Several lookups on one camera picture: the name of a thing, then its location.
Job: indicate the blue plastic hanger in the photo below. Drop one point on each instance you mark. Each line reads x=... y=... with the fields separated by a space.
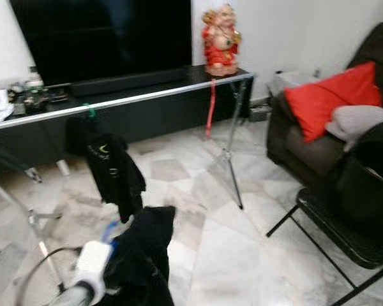
x=110 y=231

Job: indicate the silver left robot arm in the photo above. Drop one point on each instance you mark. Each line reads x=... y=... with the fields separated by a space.
x=73 y=298

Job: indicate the red plastic hanger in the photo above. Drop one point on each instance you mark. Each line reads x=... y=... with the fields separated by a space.
x=210 y=111

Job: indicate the green hanger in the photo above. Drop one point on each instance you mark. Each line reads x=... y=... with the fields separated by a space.
x=90 y=112

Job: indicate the light grey cushion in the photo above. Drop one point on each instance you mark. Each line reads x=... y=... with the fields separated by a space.
x=360 y=121

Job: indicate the black plastic bucket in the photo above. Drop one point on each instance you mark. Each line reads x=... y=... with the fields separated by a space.
x=364 y=191

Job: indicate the red cushion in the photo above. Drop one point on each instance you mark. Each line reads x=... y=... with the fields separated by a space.
x=325 y=99

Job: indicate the dark brown sofa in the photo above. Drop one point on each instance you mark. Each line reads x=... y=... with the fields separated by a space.
x=300 y=153

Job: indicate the grey cloth covered side table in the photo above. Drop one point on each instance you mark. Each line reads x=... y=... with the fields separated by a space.
x=290 y=81

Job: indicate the grey plastic box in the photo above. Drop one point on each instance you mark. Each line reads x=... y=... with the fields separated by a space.
x=260 y=113

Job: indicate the red laughing Buddha statue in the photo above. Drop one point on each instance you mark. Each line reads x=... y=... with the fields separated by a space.
x=221 y=51

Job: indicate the black television console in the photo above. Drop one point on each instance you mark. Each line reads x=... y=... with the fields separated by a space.
x=159 y=118

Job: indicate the silver metal clothes rack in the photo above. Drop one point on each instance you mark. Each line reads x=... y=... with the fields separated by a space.
x=153 y=95

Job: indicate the black soundbar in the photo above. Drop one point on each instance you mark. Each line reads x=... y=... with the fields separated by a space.
x=131 y=81

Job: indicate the black hanging garment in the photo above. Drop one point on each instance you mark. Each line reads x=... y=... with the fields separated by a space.
x=112 y=166

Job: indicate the black flat television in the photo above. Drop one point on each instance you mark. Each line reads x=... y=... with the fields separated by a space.
x=102 y=38

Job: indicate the black electronic gadgets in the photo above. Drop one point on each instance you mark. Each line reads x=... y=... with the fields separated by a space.
x=35 y=99

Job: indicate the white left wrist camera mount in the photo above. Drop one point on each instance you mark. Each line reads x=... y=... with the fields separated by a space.
x=92 y=264

